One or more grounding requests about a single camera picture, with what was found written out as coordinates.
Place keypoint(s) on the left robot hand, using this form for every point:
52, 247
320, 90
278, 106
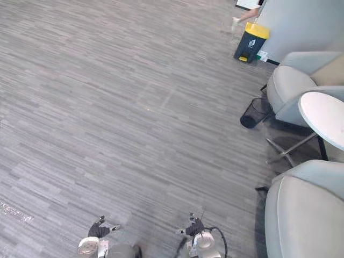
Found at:
96, 229

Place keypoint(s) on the green and white paper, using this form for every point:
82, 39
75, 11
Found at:
262, 56

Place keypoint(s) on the round white side table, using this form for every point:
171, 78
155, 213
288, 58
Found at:
317, 126

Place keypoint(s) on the black mesh wastebasket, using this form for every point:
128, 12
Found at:
253, 113

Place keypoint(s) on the white board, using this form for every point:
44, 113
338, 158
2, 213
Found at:
247, 3

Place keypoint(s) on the grey armchair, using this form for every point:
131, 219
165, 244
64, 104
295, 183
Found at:
303, 212
301, 88

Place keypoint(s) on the person's leg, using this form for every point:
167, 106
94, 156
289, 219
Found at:
246, 16

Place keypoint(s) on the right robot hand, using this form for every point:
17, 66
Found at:
194, 228

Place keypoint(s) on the grey pedal bin yellow lid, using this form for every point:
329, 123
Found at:
251, 43

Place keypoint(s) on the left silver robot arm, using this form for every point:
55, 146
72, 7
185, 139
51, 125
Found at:
88, 246

